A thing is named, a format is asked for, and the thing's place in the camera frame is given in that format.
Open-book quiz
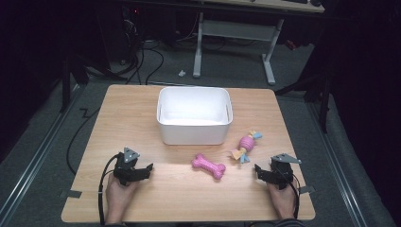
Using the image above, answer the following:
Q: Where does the metal floor rail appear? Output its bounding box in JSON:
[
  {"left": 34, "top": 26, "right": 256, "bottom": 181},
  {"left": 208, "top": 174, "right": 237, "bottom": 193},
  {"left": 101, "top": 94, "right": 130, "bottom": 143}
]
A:
[
  {"left": 0, "top": 84, "right": 87, "bottom": 223},
  {"left": 305, "top": 100, "right": 369, "bottom": 227}
]

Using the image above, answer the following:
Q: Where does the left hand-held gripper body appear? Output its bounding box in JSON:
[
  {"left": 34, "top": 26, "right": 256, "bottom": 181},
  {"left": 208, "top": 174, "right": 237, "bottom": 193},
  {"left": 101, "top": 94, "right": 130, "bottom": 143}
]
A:
[{"left": 113, "top": 147, "right": 141, "bottom": 186}]

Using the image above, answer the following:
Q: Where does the person's right hand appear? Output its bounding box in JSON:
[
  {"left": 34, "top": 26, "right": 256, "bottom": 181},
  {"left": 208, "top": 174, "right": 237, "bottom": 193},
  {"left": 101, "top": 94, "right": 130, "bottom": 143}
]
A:
[{"left": 267, "top": 181, "right": 298, "bottom": 213}]

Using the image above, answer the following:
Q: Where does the black computer tower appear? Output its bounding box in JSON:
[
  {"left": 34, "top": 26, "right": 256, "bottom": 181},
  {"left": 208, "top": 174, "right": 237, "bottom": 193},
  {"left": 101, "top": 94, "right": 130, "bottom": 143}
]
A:
[{"left": 121, "top": 6, "right": 144, "bottom": 65}]

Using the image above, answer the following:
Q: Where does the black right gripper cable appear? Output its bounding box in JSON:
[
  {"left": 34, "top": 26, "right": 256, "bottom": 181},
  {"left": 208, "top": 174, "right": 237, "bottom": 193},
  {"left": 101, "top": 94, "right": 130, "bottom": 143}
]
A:
[{"left": 283, "top": 171, "right": 301, "bottom": 220}]

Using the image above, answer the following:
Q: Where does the white-legged wooden desk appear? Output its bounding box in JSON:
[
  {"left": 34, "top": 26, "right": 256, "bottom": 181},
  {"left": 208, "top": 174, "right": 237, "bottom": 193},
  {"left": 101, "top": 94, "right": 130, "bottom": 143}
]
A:
[{"left": 192, "top": 0, "right": 325, "bottom": 86}]

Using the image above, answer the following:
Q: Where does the black floor cable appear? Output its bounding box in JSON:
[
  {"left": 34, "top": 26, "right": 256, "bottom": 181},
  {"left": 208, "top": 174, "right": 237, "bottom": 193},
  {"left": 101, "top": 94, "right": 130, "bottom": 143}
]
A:
[{"left": 65, "top": 108, "right": 100, "bottom": 176}]

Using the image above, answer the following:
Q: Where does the white plastic bin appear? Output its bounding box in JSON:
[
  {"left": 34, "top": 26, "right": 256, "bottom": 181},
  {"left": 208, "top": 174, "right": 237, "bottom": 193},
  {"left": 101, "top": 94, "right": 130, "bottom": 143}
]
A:
[{"left": 156, "top": 86, "right": 234, "bottom": 146}]

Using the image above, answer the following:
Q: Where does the grey tape piece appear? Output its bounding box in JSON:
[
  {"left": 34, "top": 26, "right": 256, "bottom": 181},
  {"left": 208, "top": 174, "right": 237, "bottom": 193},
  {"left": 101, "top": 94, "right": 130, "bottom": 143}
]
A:
[
  {"left": 298, "top": 184, "right": 316, "bottom": 195},
  {"left": 65, "top": 189, "right": 83, "bottom": 200}
]

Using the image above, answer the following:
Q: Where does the pink ball rope toy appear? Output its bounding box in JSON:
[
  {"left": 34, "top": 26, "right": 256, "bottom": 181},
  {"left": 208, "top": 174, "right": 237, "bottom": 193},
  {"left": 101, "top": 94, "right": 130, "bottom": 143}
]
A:
[{"left": 231, "top": 130, "right": 263, "bottom": 165}]

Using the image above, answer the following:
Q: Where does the black metal stand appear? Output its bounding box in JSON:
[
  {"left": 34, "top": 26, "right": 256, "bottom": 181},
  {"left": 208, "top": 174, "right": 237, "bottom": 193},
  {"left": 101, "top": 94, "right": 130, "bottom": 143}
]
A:
[
  {"left": 59, "top": 53, "right": 129, "bottom": 114},
  {"left": 273, "top": 60, "right": 335, "bottom": 134}
]

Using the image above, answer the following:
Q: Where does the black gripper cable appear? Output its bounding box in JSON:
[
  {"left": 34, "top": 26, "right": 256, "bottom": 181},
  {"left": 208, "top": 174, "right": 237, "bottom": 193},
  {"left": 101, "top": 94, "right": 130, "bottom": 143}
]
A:
[
  {"left": 283, "top": 171, "right": 301, "bottom": 220},
  {"left": 97, "top": 153, "right": 122, "bottom": 225}
]

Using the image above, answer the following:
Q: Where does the person's left hand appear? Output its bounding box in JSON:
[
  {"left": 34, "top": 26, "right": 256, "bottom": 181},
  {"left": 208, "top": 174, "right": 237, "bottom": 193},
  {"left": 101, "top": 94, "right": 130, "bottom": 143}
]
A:
[{"left": 105, "top": 173, "right": 140, "bottom": 212}]

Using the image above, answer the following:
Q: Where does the pink bone toy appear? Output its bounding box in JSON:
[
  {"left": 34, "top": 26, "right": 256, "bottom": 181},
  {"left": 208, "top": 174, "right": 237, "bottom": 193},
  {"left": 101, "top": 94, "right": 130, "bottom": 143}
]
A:
[{"left": 191, "top": 153, "right": 227, "bottom": 181}]

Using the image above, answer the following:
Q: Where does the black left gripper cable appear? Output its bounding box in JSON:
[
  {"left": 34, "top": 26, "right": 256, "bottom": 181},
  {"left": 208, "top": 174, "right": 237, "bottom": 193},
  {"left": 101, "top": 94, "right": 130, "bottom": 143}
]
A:
[{"left": 97, "top": 153, "right": 122, "bottom": 225}]

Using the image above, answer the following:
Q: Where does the bundle of black cables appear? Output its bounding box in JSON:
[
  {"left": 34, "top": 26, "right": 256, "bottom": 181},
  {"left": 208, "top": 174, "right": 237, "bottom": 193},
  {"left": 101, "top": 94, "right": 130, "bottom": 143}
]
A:
[{"left": 125, "top": 39, "right": 166, "bottom": 86}]

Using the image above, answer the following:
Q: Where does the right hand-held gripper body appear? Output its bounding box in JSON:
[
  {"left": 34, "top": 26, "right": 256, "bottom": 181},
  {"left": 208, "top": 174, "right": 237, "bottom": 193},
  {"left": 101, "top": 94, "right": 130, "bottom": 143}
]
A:
[{"left": 268, "top": 153, "right": 302, "bottom": 190}]

